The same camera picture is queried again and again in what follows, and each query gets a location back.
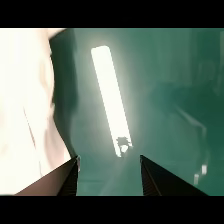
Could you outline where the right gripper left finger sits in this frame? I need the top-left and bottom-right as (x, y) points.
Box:
(15, 155), (80, 197)

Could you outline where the white garment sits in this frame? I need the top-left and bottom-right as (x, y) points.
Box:
(0, 27), (72, 196)

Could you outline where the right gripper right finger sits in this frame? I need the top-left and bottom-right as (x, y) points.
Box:
(139, 154), (208, 197)

